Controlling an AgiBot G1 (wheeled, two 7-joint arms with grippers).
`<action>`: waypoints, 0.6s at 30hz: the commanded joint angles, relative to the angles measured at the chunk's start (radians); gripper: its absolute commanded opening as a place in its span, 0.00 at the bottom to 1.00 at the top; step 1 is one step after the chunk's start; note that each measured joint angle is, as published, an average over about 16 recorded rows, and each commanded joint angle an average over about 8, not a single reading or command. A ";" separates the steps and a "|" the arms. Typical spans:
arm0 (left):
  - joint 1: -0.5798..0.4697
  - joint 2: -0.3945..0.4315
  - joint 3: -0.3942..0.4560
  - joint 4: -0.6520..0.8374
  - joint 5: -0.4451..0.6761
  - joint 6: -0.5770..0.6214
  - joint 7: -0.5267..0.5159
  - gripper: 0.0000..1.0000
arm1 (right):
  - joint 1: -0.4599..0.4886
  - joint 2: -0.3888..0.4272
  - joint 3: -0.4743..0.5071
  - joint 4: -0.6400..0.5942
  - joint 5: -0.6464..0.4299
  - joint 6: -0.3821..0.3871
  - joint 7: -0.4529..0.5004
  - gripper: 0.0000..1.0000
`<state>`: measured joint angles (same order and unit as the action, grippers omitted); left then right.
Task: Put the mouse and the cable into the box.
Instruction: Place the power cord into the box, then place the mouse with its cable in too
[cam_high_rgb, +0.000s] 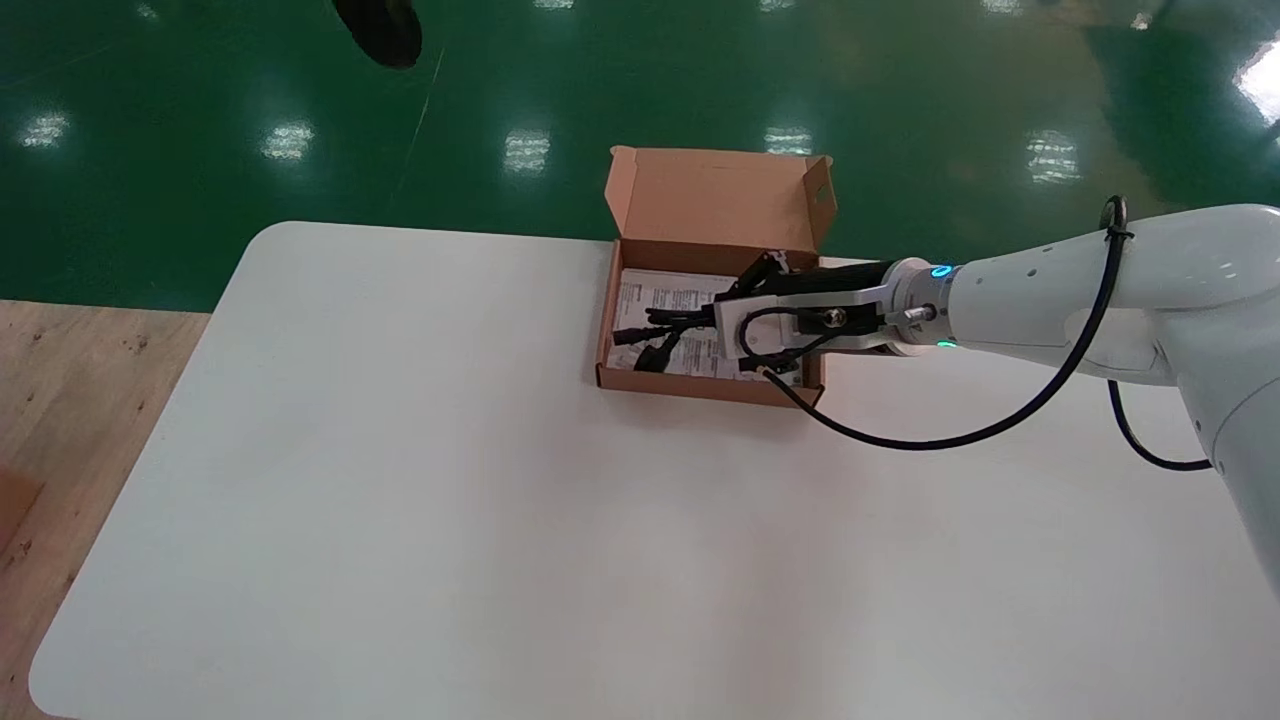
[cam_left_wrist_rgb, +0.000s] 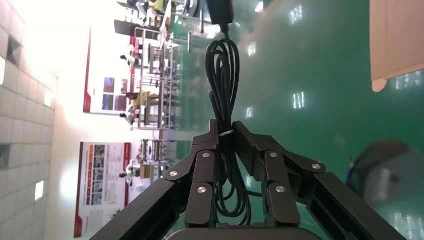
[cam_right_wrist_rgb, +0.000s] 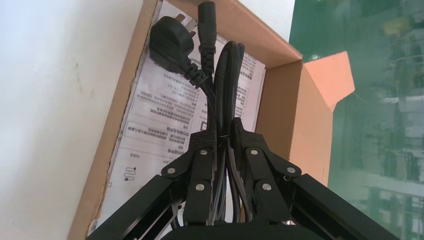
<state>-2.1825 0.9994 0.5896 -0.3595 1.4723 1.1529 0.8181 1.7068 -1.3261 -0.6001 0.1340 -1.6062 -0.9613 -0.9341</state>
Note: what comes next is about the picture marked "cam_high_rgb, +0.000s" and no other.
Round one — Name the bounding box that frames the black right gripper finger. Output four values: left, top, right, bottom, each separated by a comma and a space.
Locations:
720, 250, 793, 303
738, 350, 806, 381

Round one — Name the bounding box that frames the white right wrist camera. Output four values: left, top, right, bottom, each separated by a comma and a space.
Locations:
713, 288, 889, 363

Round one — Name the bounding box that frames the black rounded object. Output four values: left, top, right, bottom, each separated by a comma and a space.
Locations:
332, 0, 423, 71

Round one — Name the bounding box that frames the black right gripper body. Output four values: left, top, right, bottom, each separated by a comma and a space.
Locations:
772, 262, 899, 359

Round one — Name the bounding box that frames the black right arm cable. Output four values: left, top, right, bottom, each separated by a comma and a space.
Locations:
738, 195, 1216, 473

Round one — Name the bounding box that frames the black accessory cable bundle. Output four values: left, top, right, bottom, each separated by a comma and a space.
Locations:
610, 303, 719, 374

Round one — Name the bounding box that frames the wooden floor platform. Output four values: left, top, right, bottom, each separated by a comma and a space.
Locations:
0, 300, 211, 720

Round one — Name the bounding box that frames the white printed paper manual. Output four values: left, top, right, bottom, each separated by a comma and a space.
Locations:
606, 266, 803, 387

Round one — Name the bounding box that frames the brown cardboard storage box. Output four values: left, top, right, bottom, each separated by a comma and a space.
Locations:
596, 147, 839, 409

